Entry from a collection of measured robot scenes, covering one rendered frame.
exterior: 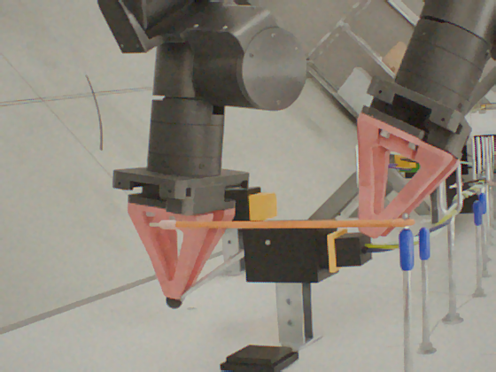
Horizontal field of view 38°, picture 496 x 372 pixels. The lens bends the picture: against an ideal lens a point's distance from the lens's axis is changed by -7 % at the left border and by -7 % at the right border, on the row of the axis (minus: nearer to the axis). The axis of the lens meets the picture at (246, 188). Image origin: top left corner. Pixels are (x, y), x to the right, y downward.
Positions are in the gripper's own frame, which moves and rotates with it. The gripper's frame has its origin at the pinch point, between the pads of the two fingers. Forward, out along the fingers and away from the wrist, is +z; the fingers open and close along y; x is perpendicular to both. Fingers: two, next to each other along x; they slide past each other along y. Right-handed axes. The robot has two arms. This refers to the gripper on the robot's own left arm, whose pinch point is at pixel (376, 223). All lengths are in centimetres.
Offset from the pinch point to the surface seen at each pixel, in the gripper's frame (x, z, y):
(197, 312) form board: 13.4, 15.2, 10.6
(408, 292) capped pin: -5.6, 1.2, -13.7
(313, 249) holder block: 2.8, 3.2, -2.4
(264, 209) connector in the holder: 17.6, 6.7, 29.1
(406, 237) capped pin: -4.2, -1.3, -14.1
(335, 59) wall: 238, -72, 720
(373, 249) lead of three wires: -0.7, 1.7, -0.7
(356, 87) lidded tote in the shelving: 193, -50, 677
